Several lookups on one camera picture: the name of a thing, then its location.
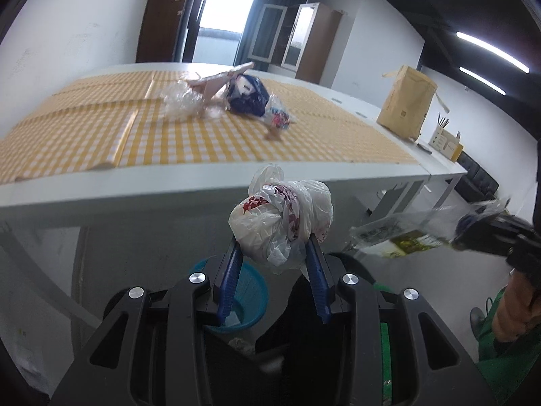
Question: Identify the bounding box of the black sofa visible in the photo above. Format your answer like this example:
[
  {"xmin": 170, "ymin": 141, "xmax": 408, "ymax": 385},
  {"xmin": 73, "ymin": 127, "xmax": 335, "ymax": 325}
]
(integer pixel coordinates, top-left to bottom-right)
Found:
[{"xmin": 455, "ymin": 151, "xmax": 500, "ymax": 204}]

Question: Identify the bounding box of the clear plastic package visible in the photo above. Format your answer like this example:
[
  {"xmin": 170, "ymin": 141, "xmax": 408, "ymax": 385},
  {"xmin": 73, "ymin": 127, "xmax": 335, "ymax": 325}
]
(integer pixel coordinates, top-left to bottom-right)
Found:
[{"xmin": 349, "ymin": 198, "xmax": 513, "ymax": 260}]

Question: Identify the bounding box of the dark blue snack bag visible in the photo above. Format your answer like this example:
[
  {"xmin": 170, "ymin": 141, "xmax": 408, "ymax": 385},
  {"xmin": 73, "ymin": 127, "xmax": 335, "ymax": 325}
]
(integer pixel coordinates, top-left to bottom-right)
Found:
[{"xmin": 226, "ymin": 73, "xmax": 270, "ymax": 117}]

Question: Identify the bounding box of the clear plastic wrap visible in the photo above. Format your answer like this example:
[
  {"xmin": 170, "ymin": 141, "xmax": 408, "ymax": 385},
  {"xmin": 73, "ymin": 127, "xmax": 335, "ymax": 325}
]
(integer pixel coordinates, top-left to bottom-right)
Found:
[{"xmin": 163, "ymin": 80, "xmax": 225, "ymax": 121}]

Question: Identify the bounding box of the white crumpled cloth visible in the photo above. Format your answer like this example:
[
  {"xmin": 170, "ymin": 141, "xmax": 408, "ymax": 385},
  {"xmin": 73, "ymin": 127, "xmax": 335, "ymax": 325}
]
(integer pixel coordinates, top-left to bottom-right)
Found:
[{"xmin": 228, "ymin": 336, "xmax": 257, "ymax": 355}]

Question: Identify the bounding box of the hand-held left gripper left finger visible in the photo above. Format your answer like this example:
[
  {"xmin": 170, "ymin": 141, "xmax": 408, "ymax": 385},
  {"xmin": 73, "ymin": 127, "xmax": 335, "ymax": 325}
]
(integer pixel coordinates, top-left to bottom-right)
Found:
[{"xmin": 51, "ymin": 233, "xmax": 244, "ymax": 406}]

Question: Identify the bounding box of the green garment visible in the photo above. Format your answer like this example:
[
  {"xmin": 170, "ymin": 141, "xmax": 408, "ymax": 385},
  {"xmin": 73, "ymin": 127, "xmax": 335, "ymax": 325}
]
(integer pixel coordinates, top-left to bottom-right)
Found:
[{"xmin": 379, "ymin": 286, "xmax": 541, "ymax": 406}]

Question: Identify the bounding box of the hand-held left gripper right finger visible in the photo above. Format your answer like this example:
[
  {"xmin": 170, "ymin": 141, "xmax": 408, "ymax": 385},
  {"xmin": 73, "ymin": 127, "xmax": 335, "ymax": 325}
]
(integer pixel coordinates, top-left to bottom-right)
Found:
[{"xmin": 303, "ymin": 236, "xmax": 495, "ymax": 406}]

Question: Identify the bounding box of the glass balcony door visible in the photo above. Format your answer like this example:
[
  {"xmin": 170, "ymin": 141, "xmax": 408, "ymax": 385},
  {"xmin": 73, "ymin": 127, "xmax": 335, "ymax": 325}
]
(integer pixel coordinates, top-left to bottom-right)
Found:
[{"xmin": 191, "ymin": 0, "xmax": 259, "ymax": 65}]

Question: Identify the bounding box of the white plastic bag red print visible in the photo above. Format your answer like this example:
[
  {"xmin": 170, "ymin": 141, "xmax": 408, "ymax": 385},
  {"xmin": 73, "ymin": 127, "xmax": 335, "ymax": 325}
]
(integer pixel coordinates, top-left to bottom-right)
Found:
[{"xmin": 228, "ymin": 164, "xmax": 334, "ymax": 275}]

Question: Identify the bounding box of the yellow packet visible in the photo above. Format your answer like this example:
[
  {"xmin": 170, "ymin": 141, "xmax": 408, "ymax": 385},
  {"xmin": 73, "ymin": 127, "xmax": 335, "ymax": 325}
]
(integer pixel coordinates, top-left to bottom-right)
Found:
[{"xmin": 390, "ymin": 230, "xmax": 445, "ymax": 260}]

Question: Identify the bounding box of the yellow checked tablecloth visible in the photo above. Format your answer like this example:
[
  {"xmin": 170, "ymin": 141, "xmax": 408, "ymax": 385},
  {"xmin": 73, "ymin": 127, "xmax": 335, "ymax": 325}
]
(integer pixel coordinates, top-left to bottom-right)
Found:
[{"xmin": 0, "ymin": 70, "xmax": 419, "ymax": 184}]

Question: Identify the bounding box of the person's right forearm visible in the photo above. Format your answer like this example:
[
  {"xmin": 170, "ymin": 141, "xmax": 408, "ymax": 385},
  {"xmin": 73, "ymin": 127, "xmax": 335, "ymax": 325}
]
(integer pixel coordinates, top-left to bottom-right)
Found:
[{"xmin": 491, "ymin": 270, "xmax": 538, "ymax": 344}]

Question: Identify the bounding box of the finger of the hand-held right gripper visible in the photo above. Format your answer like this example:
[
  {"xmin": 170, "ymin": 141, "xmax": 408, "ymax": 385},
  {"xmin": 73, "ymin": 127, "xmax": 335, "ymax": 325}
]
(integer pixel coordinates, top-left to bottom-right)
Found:
[{"xmin": 451, "ymin": 211, "xmax": 525, "ymax": 257}]

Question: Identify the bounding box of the white red blue wrapper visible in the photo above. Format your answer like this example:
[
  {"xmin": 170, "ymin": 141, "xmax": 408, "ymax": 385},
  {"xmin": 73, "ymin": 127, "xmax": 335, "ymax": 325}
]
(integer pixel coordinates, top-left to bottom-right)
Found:
[{"xmin": 263, "ymin": 94, "xmax": 293, "ymax": 133}]

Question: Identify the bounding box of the white pen holder box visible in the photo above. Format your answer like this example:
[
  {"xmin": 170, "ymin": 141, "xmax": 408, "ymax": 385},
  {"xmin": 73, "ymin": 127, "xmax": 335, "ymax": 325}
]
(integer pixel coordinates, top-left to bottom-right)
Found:
[{"xmin": 428, "ymin": 113, "xmax": 464, "ymax": 162}]

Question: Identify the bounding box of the white cardboard piece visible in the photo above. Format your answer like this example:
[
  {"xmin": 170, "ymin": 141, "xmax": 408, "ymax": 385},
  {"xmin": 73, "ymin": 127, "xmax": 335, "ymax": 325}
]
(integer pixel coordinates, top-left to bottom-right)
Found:
[{"xmin": 186, "ymin": 62, "xmax": 255, "ymax": 103}]

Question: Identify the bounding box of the brown paper box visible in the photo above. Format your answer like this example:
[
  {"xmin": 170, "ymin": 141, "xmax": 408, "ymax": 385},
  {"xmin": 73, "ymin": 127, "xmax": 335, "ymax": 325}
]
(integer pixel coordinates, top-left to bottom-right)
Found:
[{"xmin": 376, "ymin": 65, "xmax": 439, "ymax": 143}]

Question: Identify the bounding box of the ceiling light tube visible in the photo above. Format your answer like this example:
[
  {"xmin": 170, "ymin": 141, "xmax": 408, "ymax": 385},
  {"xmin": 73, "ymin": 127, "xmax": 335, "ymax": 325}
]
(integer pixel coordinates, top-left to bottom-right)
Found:
[
  {"xmin": 455, "ymin": 30, "xmax": 532, "ymax": 73},
  {"xmin": 459, "ymin": 66, "xmax": 507, "ymax": 95}
]

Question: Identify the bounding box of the wooden cabinet with glass doors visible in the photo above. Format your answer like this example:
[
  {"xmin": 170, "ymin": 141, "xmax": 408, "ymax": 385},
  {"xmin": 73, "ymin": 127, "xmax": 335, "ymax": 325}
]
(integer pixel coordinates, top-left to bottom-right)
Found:
[{"xmin": 247, "ymin": 2, "xmax": 344, "ymax": 84}]

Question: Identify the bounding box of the blue plastic wastebasket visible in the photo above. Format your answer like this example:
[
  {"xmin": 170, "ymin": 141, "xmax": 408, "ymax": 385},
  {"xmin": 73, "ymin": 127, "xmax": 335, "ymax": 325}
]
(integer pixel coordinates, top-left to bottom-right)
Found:
[{"xmin": 188, "ymin": 257, "xmax": 269, "ymax": 334}]

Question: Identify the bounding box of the white table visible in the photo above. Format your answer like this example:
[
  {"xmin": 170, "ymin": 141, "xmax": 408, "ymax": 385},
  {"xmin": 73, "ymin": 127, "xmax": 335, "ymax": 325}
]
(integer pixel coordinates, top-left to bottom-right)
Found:
[{"xmin": 0, "ymin": 63, "xmax": 468, "ymax": 347}]

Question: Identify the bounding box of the brown wooden door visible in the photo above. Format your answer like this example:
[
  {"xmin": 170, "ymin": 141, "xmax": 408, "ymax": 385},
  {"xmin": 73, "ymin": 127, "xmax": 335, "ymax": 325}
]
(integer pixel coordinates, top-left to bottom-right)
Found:
[{"xmin": 135, "ymin": 0, "xmax": 204, "ymax": 64}]

